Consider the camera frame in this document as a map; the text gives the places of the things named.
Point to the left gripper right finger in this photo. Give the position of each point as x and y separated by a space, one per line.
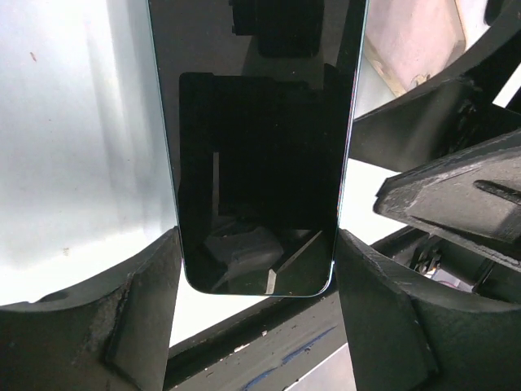
407 332

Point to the beige phone case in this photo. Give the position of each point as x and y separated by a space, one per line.
408 42

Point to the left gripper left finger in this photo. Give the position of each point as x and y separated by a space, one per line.
109 332

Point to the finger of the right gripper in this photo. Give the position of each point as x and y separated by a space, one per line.
452 111
471 198

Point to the teal-edged phone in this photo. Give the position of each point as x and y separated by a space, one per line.
258 100

